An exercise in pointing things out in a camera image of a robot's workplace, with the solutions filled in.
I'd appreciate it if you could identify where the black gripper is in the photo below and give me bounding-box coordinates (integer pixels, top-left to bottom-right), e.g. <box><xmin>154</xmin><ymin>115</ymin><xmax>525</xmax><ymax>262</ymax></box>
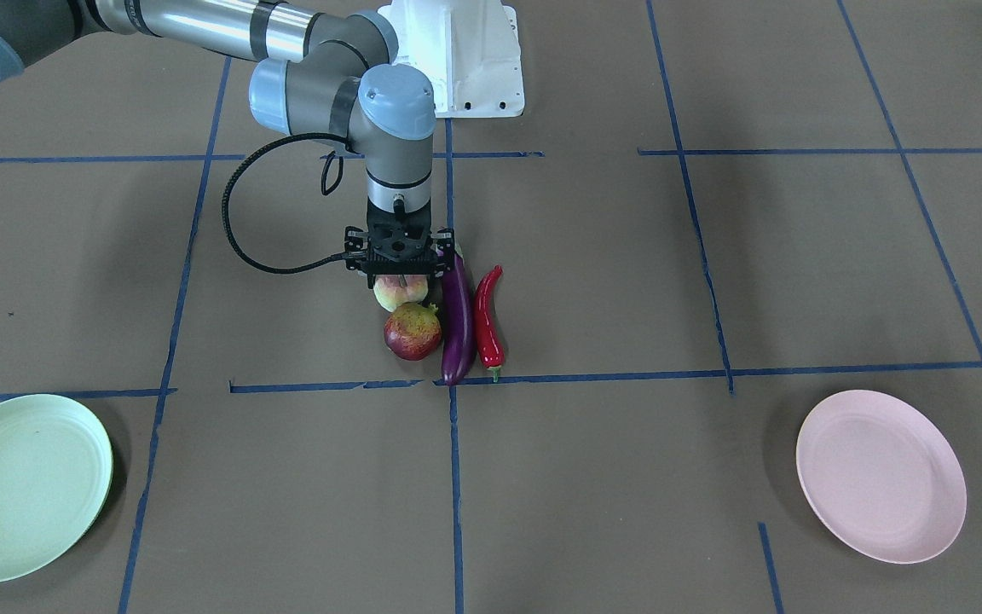
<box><xmin>366</xmin><ymin>201</ymin><xmax>436</xmax><ymax>275</ymax></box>

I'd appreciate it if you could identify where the yellow pink peach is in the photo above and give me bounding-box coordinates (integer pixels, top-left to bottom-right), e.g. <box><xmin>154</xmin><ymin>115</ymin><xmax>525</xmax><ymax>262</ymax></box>
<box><xmin>372</xmin><ymin>275</ymin><xmax>430</xmax><ymax>312</ymax></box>

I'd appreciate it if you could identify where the purple eggplant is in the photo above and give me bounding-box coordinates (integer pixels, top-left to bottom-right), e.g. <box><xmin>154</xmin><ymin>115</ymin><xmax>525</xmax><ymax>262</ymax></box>
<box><xmin>439</xmin><ymin>245</ymin><xmax>477</xmax><ymax>387</ymax></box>

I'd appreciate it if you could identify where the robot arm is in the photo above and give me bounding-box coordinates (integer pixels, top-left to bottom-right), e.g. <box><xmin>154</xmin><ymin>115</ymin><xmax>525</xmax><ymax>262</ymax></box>
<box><xmin>0</xmin><ymin>1</ymin><xmax>453</xmax><ymax>279</ymax></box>

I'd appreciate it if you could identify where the red yellow pomegranate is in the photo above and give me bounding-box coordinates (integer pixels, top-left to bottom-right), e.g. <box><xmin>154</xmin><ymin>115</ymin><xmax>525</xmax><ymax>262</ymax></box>
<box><xmin>384</xmin><ymin>303</ymin><xmax>442</xmax><ymax>361</ymax></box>

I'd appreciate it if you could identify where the red chili pepper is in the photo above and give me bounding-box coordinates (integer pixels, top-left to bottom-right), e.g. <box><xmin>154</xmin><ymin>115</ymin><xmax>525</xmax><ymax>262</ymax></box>
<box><xmin>474</xmin><ymin>265</ymin><xmax>505</xmax><ymax>382</ymax></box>

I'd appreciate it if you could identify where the green plate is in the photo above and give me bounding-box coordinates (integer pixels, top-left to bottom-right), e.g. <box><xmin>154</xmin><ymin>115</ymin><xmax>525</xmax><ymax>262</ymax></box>
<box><xmin>0</xmin><ymin>394</ymin><xmax>113</xmax><ymax>582</ymax></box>

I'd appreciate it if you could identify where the pink plate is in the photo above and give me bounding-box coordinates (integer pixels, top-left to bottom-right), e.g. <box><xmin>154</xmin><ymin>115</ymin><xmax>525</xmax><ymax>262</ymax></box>
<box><xmin>794</xmin><ymin>390</ymin><xmax>969</xmax><ymax>565</ymax></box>

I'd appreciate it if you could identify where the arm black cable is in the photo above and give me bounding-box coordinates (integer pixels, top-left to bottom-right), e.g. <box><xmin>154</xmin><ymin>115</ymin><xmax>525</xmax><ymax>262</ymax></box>
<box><xmin>221</xmin><ymin>132</ymin><xmax>370</xmax><ymax>275</ymax></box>

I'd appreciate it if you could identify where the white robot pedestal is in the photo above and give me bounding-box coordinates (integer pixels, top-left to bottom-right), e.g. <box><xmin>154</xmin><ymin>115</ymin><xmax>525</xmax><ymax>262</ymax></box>
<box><xmin>378</xmin><ymin>1</ymin><xmax>526</xmax><ymax>118</ymax></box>

